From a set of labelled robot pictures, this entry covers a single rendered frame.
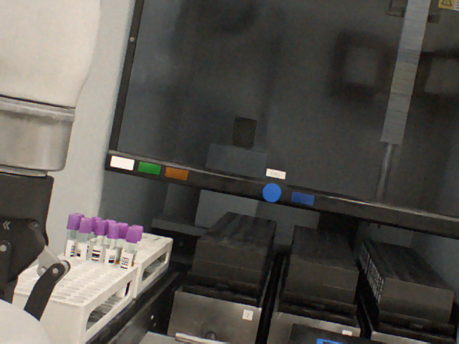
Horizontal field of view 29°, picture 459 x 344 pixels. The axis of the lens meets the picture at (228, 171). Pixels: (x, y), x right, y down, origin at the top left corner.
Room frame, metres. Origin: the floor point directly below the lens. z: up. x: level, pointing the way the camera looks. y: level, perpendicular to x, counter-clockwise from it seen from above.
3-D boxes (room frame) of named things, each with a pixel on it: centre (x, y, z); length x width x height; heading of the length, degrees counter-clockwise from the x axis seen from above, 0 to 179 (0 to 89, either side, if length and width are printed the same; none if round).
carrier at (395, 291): (1.40, -0.33, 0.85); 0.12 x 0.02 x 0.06; 84
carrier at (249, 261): (1.43, -0.03, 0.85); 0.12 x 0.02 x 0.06; 86
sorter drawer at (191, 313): (1.66, -0.05, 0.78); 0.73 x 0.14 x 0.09; 175
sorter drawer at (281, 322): (1.65, -0.20, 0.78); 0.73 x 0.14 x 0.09; 175
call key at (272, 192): (1.40, -0.07, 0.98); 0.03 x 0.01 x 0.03; 85
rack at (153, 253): (1.35, 0.13, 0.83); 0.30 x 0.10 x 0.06; 175
